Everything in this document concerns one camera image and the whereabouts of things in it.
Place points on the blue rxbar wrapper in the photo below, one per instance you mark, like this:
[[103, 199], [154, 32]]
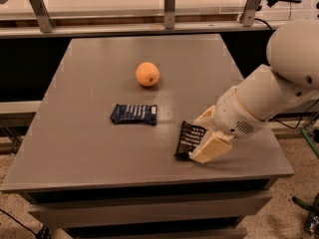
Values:
[[125, 114]]

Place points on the middle metal bracket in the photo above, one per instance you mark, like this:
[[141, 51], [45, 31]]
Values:
[[169, 10]]

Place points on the green metal leg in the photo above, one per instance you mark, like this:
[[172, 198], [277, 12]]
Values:
[[310, 132]]

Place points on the orange fruit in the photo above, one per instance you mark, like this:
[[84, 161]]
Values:
[[147, 74]]

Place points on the grey table drawer unit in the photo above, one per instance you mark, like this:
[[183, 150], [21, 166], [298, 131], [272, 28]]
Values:
[[191, 209]]

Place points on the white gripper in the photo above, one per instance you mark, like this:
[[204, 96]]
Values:
[[233, 115]]

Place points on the right metal bracket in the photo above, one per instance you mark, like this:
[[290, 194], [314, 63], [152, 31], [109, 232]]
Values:
[[248, 15]]

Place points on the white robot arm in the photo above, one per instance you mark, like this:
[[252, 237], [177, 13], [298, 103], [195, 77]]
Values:
[[289, 79]]

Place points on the black rxbar chocolate wrapper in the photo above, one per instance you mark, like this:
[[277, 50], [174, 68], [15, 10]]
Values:
[[190, 137]]

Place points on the metal bracket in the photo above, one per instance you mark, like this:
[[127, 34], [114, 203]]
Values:
[[248, 15], [169, 10], [42, 16]]

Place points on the left metal bracket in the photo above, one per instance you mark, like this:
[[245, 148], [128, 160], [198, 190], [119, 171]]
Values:
[[42, 16]]

